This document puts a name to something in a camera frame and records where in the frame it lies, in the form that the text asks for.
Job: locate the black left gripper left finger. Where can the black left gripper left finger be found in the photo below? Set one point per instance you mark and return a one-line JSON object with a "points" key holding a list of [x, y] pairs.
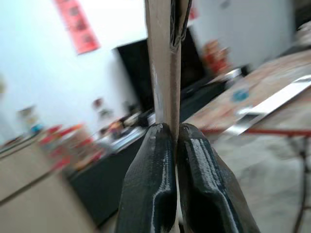
{"points": [[148, 182]]}

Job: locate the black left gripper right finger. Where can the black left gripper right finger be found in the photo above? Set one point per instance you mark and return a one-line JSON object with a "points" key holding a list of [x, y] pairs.
{"points": [[204, 182]]}

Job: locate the brown cardboard piece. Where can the brown cardboard piece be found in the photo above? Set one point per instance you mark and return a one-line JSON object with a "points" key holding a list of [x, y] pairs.
{"points": [[165, 72]]}

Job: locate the black low TV cabinet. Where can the black low TV cabinet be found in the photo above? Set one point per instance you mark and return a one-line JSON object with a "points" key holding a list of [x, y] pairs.
{"points": [[97, 182]]}

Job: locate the small clear water bottle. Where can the small clear water bottle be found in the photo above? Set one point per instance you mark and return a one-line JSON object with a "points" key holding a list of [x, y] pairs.
{"points": [[240, 94]]}

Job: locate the black flat television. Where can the black flat television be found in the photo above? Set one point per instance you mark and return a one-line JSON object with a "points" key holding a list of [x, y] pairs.
{"points": [[133, 72]]}

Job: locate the long white carton box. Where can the long white carton box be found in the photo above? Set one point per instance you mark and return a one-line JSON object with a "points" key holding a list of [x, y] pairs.
{"points": [[279, 97]]}

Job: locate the red and gold figurine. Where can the red and gold figurine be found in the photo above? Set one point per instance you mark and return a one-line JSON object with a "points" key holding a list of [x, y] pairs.
{"points": [[216, 57]]}

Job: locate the marble pattern folding table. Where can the marble pattern folding table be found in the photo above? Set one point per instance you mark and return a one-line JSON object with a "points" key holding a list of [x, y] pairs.
{"points": [[267, 72]]}

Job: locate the red paper wall banner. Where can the red paper wall banner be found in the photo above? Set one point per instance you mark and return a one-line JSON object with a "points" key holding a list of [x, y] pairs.
{"points": [[194, 13], [77, 26]]}

